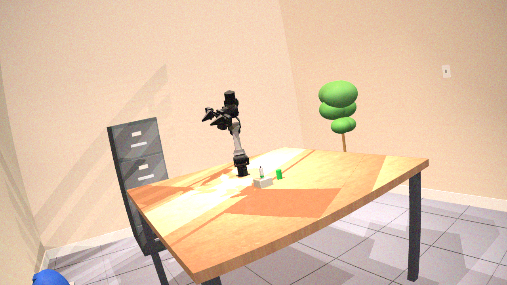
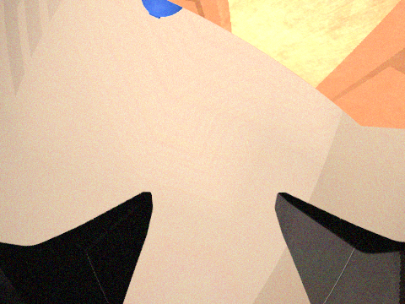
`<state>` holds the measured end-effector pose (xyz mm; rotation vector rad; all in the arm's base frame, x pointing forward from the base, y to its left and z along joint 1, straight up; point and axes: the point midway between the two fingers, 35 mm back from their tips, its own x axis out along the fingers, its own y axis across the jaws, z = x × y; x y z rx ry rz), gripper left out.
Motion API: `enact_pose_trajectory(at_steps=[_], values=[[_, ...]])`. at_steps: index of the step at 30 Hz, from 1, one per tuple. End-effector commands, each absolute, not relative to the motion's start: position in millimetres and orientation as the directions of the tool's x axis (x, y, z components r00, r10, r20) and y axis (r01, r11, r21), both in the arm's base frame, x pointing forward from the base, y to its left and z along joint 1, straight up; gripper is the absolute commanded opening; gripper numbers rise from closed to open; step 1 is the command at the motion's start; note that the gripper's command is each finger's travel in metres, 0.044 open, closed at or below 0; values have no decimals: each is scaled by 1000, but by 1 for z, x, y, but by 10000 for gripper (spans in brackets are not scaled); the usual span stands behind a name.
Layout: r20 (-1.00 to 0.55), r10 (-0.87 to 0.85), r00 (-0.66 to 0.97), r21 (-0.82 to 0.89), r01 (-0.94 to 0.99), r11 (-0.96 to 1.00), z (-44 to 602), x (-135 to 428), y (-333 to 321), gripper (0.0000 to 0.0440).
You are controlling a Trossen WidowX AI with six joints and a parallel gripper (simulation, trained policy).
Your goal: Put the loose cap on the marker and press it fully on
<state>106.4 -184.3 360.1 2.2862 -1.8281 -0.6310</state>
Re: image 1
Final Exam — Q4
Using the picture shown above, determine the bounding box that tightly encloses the white block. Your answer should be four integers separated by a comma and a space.
253, 176, 273, 189

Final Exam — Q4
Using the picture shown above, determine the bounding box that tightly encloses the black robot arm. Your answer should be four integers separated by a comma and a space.
224, 90, 250, 177

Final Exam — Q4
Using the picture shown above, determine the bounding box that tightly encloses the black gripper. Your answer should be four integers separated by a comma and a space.
202, 106, 232, 127

